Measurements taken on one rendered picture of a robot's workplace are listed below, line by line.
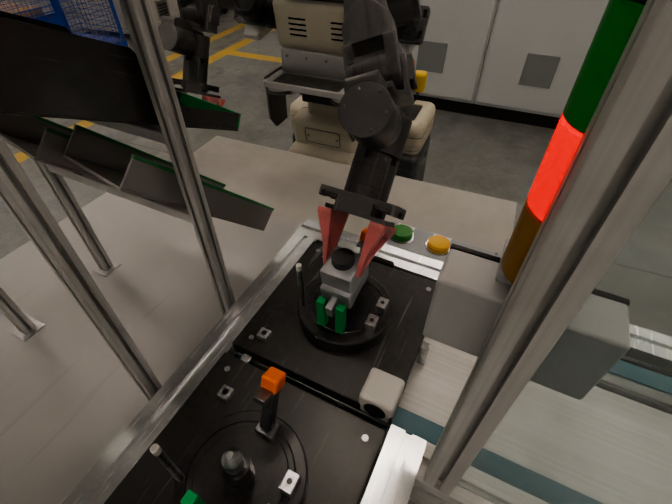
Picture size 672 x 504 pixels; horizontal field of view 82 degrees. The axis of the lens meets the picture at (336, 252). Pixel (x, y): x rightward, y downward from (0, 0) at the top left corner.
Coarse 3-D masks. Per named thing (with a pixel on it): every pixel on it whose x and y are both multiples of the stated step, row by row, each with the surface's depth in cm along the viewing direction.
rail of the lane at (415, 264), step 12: (300, 228) 74; (312, 228) 75; (348, 240) 72; (384, 252) 70; (396, 252) 69; (408, 252) 69; (384, 264) 67; (396, 264) 67; (408, 264) 67; (420, 264) 68; (432, 264) 67; (420, 276) 66; (432, 276) 65
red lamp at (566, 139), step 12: (564, 120) 18; (564, 132) 18; (576, 132) 17; (552, 144) 19; (564, 144) 18; (576, 144) 18; (552, 156) 19; (564, 156) 18; (540, 168) 20; (552, 168) 19; (564, 168) 18; (540, 180) 20; (552, 180) 19; (540, 192) 20; (552, 192) 19; (528, 204) 21; (540, 204) 20; (540, 216) 20
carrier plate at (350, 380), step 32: (320, 256) 67; (288, 288) 62; (416, 288) 62; (256, 320) 58; (288, 320) 58; (416, 320) 58; (256, 352) 54; (288, 352) 54; (320, 352) 54; (352, 352) 54; (384, 352) 54; (416, 352) 54; (320, 384) 50; (352, 384) 50
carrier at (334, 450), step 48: (240, 384) 50; (288, 384) 50; (192, 432) 46; (240, 432) 44; (288, 432) 44; (336, 432) 46; (384, 432) 46; (144, 480) 42; (192, 480) 41; (240, 480) 38; (288, 480) 39; (336, 480) 42
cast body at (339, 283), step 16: (336, 256) 49; (352, 256) 49; (320, 272) 50; (336, 272) 49; (352, 272) 49; (368, 272) 55; (320, 288) 52; (336, 288) 51; (352, 288) 50; (336, 304) 52; (352, 304) 52
